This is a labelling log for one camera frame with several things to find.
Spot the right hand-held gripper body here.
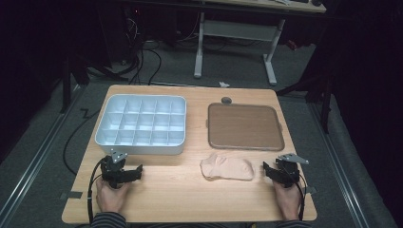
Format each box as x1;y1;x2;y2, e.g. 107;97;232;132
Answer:
274;153;310;189

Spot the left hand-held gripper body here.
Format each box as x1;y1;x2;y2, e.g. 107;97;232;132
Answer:
100;149;128;190

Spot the beige sock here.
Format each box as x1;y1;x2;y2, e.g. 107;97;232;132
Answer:
200;153;256;181

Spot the person's left hand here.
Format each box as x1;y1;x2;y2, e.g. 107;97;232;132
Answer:
95;178;131;214

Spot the person's right hand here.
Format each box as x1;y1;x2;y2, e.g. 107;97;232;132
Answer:
273;180;302;221

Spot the white divided storage box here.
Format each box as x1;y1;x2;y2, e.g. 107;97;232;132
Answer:
94;93;187;156

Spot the brown wooden tray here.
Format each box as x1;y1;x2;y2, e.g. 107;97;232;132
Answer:
206;102;285;152

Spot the black metal stand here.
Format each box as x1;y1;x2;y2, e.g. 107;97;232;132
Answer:
276;63;336;135
59;53;129;115

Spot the desk with white legs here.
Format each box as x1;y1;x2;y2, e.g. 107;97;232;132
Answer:
193;0;327;86

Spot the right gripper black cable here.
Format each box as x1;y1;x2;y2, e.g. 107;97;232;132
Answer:
286;169;308;221

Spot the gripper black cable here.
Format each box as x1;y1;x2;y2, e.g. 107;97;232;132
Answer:
286;169;308;221
86;157;107;224

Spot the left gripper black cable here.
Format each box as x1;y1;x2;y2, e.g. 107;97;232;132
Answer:
86;157;107;224

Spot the metal floor rail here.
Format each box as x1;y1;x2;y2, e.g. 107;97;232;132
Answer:
307;103;371;228
0;85;87;224

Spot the black floor cable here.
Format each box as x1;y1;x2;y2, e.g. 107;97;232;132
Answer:
62;107;103;177

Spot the bundle of black cables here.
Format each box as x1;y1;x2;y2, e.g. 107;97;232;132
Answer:
125;15;163;86

